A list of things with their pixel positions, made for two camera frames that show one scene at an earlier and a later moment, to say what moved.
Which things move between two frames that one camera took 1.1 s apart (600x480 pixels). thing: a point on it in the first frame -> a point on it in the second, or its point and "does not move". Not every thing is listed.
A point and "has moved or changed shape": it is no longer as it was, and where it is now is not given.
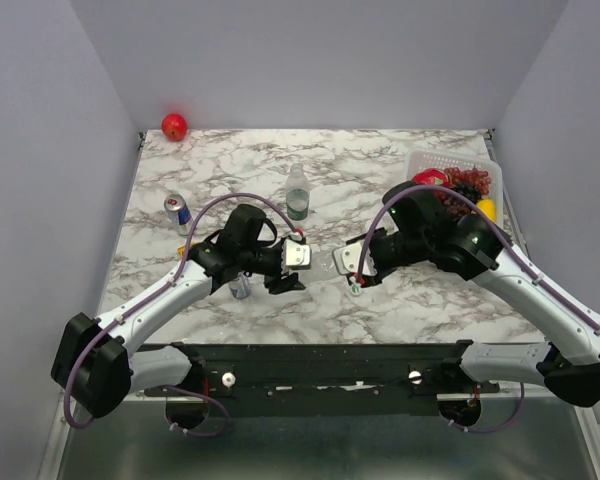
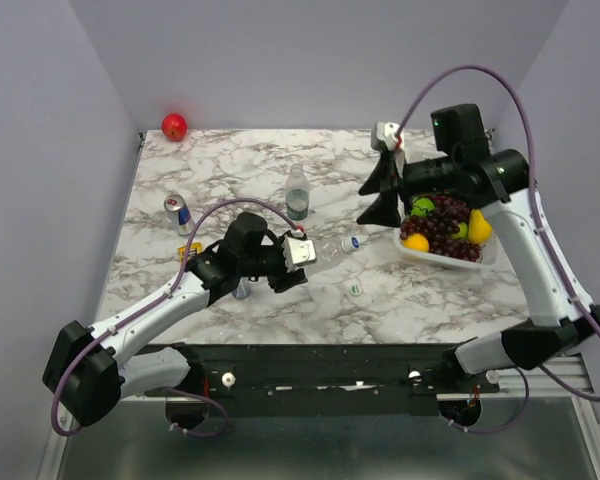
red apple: (174, 126) does not move
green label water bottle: (297, 195) does not move
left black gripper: (277, 285) does not move
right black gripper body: (384, 264) -> (415, 180)
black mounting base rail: (326, 379) does not move
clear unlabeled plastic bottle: (324, 266) has moved or changed shape
